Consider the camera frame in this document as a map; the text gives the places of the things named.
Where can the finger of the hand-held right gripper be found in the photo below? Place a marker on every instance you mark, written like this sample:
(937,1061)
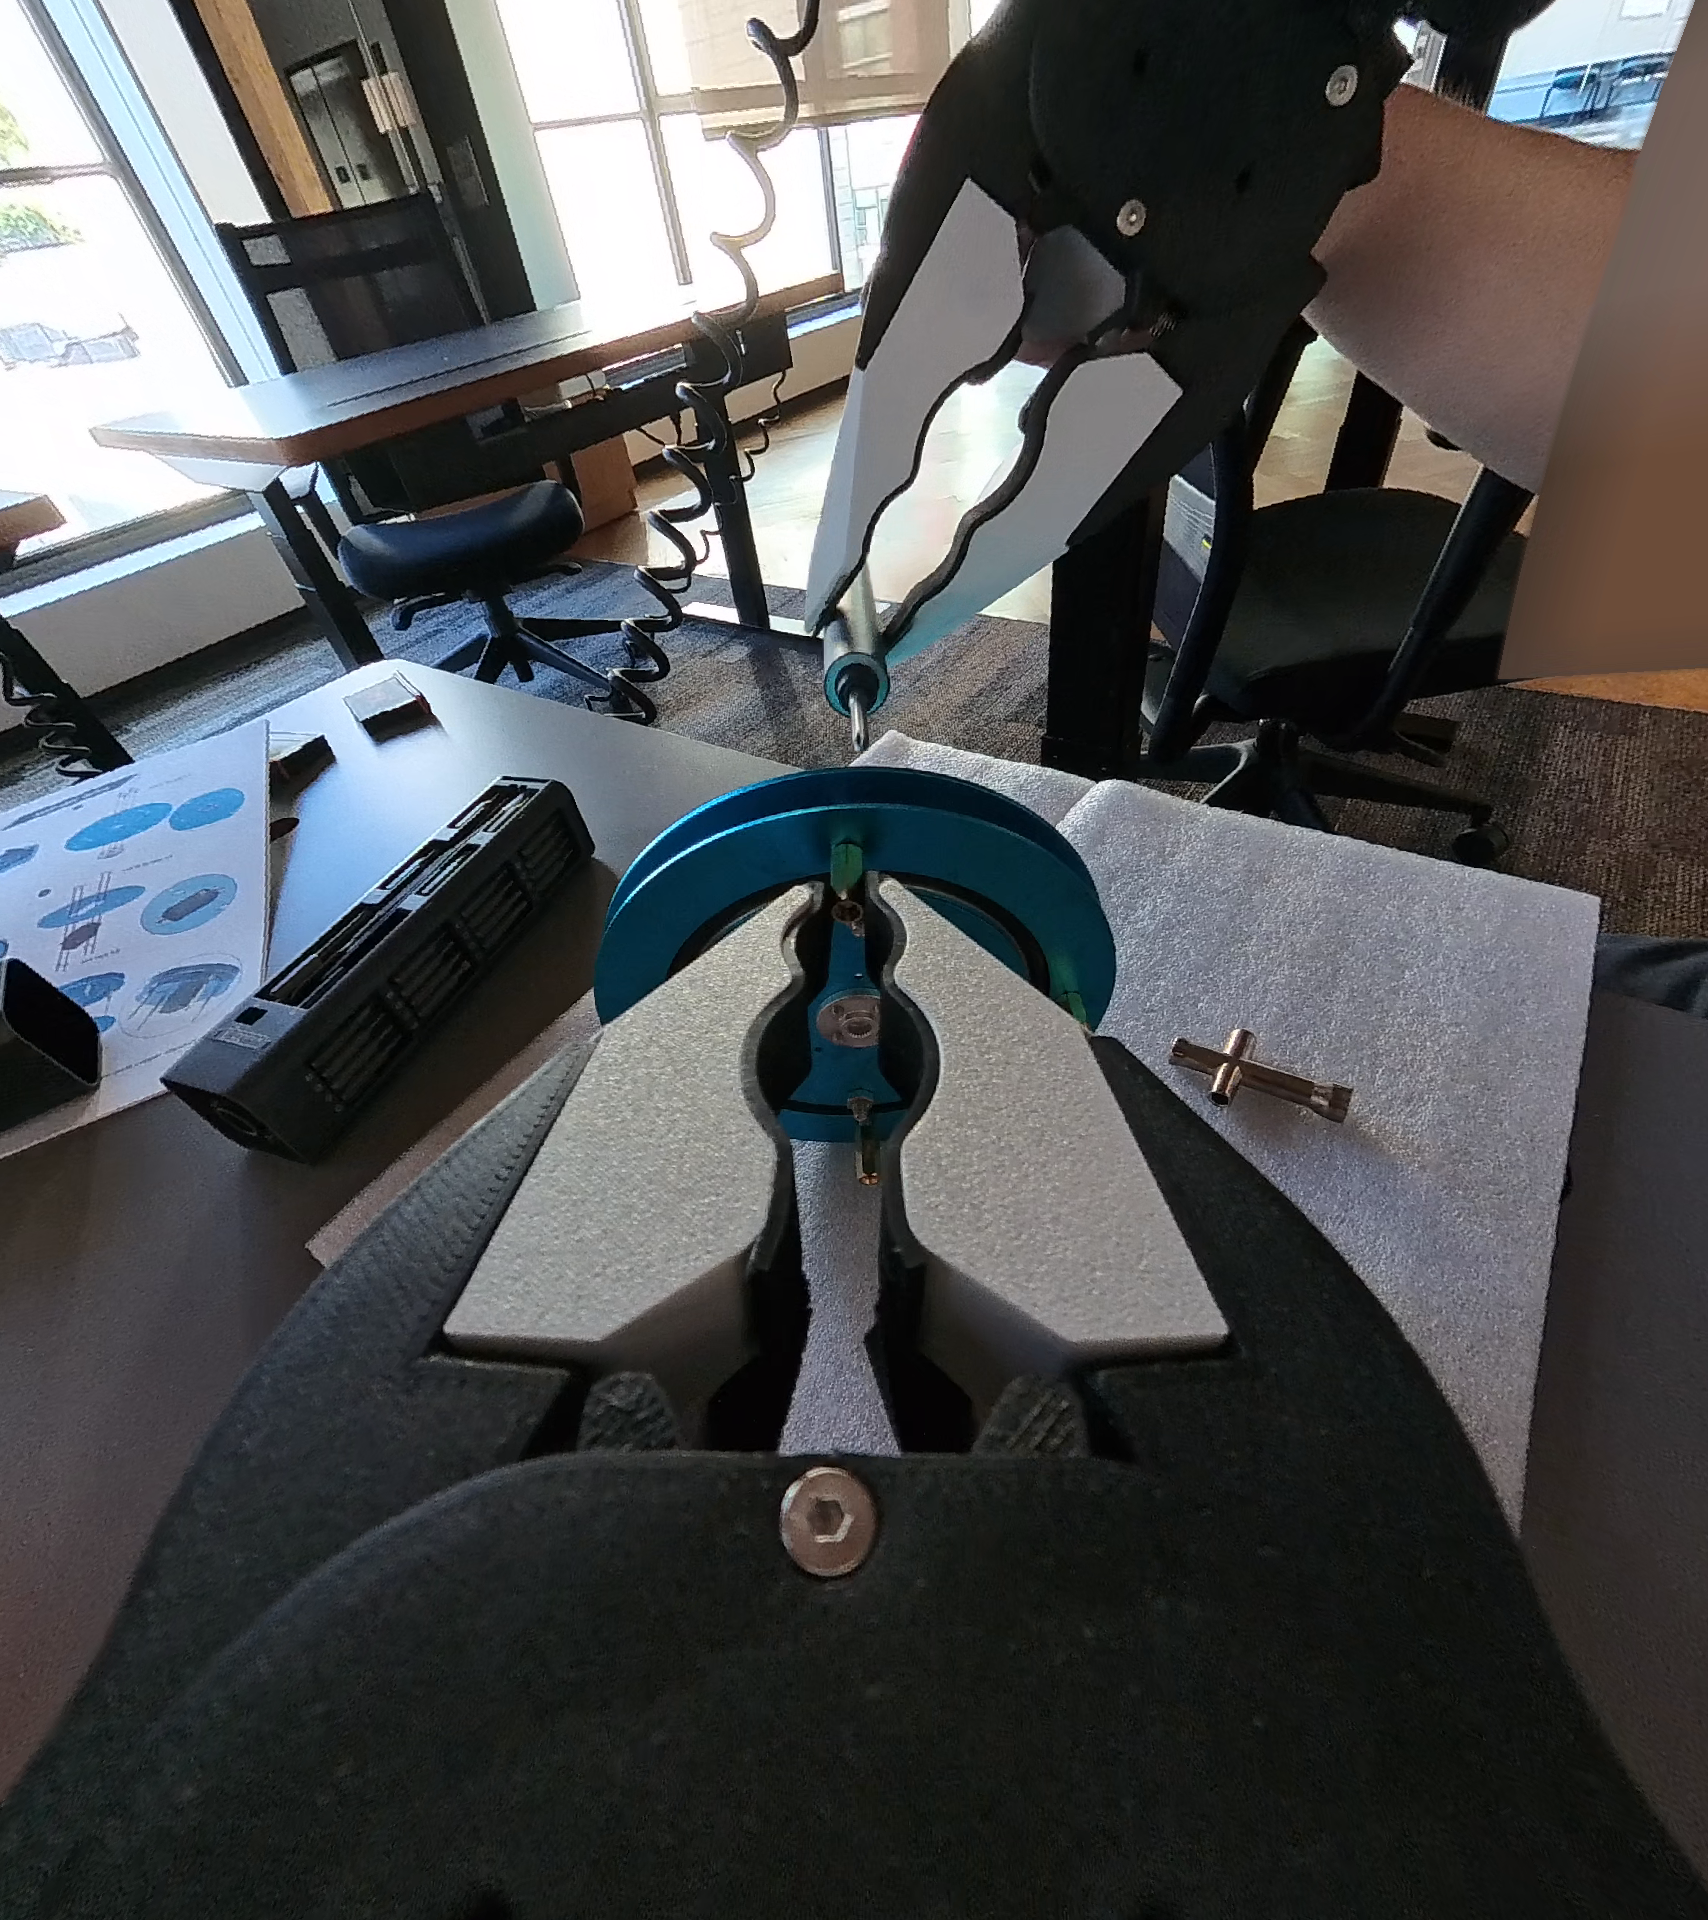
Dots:
(929,330)
(1079,451)

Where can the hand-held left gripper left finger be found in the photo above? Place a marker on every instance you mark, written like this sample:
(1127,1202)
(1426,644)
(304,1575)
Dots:
(614,1200)

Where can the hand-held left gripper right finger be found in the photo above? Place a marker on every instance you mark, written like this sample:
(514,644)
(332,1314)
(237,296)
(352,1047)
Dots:
(1048,1200)

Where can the black electric screwdriver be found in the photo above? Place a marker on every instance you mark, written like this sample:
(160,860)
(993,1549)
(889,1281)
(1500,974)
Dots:
(851,653)

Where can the blue round metal turntable base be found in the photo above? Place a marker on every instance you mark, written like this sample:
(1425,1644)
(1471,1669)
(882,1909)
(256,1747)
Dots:
(735,855)

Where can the person's right forearm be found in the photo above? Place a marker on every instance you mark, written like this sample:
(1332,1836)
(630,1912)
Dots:
(1485,284)

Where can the metal cross wrench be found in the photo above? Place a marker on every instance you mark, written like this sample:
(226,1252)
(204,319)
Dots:
(1263,1080)

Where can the black office chair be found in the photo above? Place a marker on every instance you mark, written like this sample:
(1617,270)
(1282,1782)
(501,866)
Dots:
(457,554)
(1349,600)

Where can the black screwdriver bit case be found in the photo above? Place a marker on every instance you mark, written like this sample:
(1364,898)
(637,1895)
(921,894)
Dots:
(375,961)

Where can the white foam mat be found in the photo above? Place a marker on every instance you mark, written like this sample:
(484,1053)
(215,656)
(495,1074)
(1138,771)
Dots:
(1364,1021)

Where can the small black box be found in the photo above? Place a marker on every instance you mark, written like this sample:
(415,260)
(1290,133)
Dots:
(388,704)

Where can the white illustrated instruction sheet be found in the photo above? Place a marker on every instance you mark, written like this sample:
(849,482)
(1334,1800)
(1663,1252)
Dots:
(28,870)

